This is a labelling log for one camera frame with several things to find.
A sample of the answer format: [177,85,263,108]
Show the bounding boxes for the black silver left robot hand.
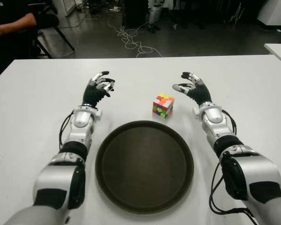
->
[83,71,116,108]

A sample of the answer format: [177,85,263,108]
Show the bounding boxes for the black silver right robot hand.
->
[172,71,213,107]

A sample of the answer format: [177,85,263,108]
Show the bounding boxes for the multicoloured Rubik's cube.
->
[152,93,175,120]

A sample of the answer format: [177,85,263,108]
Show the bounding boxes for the bystander bare forearm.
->
[0,12,37,38]

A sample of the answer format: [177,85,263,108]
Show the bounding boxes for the round dark brown plate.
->
[95,120,194,214]

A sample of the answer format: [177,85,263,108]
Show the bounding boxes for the black office chair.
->
[34,3,75,59]

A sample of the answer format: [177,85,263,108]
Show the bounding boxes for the grey metal folding stand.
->
[229,0,246,24]

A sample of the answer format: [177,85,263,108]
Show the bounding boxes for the white side table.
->
[264,43,281,65]

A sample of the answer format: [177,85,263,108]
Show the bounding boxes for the white standing robot legs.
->
[148,0,162,33]

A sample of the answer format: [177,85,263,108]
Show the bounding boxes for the white box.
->
[52,0,78,17]

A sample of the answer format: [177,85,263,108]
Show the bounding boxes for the tall black cabinet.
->
[123,0,150,28]

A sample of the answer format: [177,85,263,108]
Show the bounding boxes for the bystander black clothed body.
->
[0,0,40,80]

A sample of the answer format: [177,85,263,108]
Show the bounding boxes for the white cabinet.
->
[257,0,281,30]

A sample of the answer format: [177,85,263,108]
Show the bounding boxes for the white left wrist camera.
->
[93,108,104,121]

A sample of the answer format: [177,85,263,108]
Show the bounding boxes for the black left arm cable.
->
[58,109,75,150]

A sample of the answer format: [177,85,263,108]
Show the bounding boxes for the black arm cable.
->
[58,109,75,150]
[209,109,257,220]

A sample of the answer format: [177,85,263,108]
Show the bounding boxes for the tangled white floor cable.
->
[107,16,163,58]

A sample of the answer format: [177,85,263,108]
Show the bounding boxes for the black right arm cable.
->
[209,109,257,220]

